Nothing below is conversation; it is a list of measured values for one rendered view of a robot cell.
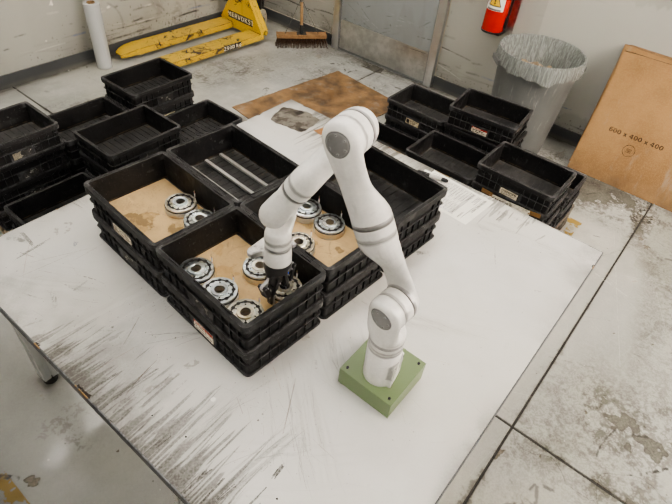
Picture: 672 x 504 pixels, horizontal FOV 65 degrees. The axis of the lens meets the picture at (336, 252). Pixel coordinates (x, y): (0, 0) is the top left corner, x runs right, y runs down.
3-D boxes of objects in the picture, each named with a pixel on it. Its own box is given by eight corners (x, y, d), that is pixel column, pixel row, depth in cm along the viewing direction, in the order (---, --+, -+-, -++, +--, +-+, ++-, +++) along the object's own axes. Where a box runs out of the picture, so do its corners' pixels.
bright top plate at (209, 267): (221, 271, 154) (221, 270, 154) (191, 288, 149) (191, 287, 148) (200, 253, 159) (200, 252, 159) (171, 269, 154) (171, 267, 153)
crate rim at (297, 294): (328, 278, 149) (328, 272, 147) (245, 336, 132) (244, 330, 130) (237, 210, 167) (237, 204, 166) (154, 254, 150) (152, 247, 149)
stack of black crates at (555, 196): (545, 240, 289) (578, 172, 258) (522, 269, 271) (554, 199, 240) (480, 207, 306) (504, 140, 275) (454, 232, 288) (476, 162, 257)
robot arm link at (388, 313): (398, 320, 116) (388, 362, 128) (424, 296, 121) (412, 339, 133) (366, 296, 120) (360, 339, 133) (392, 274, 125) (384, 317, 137)
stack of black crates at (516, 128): (513, 178, 330) (539, 111, 299) (488, 202, 310) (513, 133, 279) (454, 151, 348) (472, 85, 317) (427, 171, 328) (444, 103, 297)
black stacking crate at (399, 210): (441, 215, 190) (449, 189, 182) (389, 253, 173) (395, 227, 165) (359, 166, 208) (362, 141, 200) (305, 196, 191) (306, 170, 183)
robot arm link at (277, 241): (276, 228, 142) (259, 247, 136) (276, 181, 131) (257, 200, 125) (299, 237, 140) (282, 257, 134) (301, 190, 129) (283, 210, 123)
